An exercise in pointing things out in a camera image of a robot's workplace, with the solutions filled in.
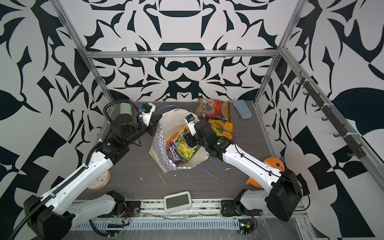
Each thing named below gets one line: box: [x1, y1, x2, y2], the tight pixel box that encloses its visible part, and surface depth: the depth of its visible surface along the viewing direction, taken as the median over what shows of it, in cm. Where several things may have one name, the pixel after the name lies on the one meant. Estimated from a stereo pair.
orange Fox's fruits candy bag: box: [166, 127, 186, 144], surface depth 93 cm
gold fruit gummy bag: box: [195, 97, 231, 122], surface depth 110 cm
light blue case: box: [233, 99, 252, 119], surface depth 116 cm
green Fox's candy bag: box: [174, 128, 200, 163], surface depth 87 cm
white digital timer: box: [163, 191, 192, 214], surface depth 74 cm
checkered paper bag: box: [149, 109, 209, 173], surface depth 76 cm
